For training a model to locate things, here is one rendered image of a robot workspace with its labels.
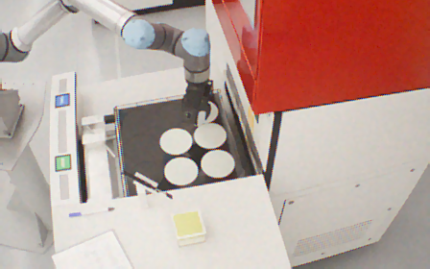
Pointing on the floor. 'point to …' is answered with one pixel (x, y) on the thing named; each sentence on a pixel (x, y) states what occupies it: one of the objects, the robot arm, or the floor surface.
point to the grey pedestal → (27, 207)
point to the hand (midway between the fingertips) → (196, 125)
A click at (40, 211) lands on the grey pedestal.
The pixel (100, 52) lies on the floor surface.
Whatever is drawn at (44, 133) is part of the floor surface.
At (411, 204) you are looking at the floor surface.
